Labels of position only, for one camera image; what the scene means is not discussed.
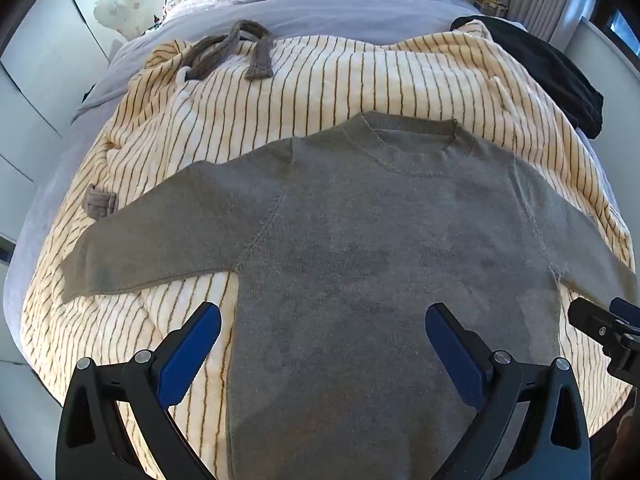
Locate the lavender duvet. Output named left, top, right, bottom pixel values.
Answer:
left=2, top=0, right=501, bottom=391

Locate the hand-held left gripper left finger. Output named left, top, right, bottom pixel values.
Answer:
left=56, top=301, right=223, bottom=480

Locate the grey knit sweater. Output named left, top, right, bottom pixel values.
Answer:
left=61, top=111, right=640, bottom=480

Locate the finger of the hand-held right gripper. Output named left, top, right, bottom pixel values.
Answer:
left=568, top=297, right=621, bottom=348
left=610, top=297, right=640, bottom=332

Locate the black cloth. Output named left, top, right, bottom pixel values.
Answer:
left=450, top=15, right=606, bottom=138

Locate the cream striped blanket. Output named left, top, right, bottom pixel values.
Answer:
left=20, top=19, right=636, bottom=480

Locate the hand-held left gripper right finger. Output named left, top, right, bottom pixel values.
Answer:
left=424, top=302, right=592, bottom=480

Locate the brown fabric loop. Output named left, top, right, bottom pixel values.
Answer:
left=84, top=185, right=118, bottom=218

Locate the window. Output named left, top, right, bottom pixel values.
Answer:
left=607, top=7, right=640, bottom=57

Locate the brown fabric belt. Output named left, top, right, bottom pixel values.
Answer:
left=179, top=19, right=275, bottom=82

